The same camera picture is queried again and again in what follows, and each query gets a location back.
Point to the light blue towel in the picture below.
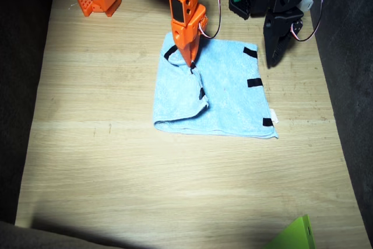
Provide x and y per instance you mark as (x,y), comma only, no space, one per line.
(227,103)

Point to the white connector box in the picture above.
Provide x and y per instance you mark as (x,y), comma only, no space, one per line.
(306,2)

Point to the dark grey foam panel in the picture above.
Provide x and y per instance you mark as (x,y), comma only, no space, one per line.
(355,85)
(29,237)
(14,85)

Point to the lime green plastic wedge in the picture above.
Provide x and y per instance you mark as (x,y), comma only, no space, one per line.
(297,234)

